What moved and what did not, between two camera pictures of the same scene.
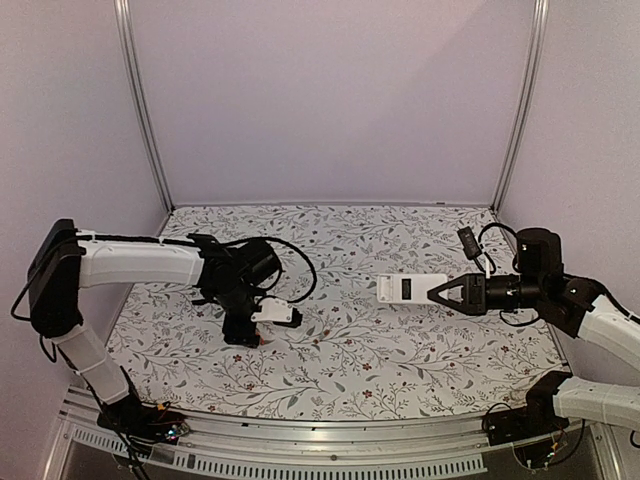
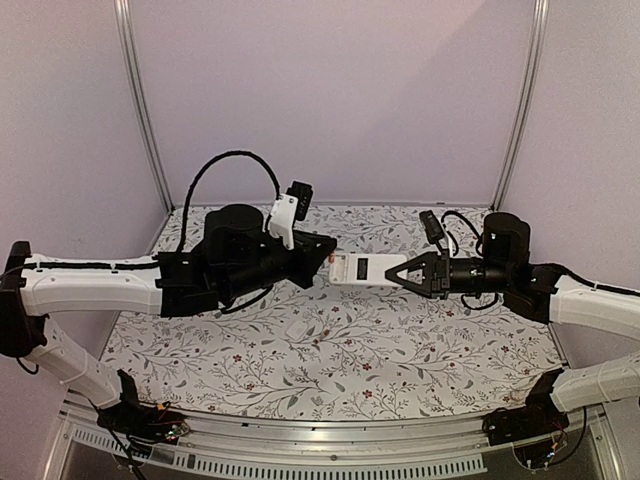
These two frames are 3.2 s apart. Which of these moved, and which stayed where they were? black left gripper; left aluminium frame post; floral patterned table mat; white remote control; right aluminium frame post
Moved: white remote control; black left gripper
Stayed: right aluminium frame post; floral patterned table mat; left aluminium frame post
